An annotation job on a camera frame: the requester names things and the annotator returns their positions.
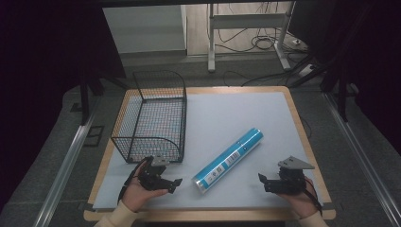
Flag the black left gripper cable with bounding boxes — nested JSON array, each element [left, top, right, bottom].
[[116, 158, 149, 205]]

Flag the light grey table mat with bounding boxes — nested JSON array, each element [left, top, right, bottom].
[[92, 91, 324, 211]]

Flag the person's right hand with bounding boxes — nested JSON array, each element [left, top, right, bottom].
[[277, 176, 320, 220]]

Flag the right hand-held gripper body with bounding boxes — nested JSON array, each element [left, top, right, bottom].
[[270, 155, 316, 195]]

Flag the white power strip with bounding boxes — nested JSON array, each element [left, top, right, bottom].
[[297, 63, 317, 79]]

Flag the black wire mesh basket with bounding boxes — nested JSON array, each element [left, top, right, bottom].
[[110, 69, 188, 165]]

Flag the aluminium rail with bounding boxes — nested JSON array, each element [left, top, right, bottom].
[[32, 96, 102, 227], [323, 92, 401, 227]]

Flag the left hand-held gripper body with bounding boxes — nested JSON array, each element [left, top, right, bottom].
[[137, 155, 171, 191]]

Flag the white metal desk frame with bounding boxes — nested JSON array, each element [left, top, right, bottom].
[[206, 0, 297, 74]]

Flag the blue cylindrical roll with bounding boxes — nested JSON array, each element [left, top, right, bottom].
[[191, 127, 265, 195]]

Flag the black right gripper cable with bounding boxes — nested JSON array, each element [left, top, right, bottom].
[[302, 178, 323, 218]]

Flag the white board panel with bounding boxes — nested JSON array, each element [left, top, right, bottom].
[[101, 4, 187, 55]]

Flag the person's left hand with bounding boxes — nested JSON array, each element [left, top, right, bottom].
[[120, 160, 170, 213]]

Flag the black floor plate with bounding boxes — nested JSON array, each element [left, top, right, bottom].
[[82, 125, 105, 148]]

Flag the black floor cables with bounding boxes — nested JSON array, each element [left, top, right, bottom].
[[206, 1, 311, 88]]

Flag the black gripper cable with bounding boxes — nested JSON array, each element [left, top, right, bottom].
[[116, 158, 149, 205], [302, 178, 323, 218]]

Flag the black metal stand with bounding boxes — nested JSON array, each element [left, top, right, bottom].
[[78, 74, 130, 126], [288, 3, 376, 123]]

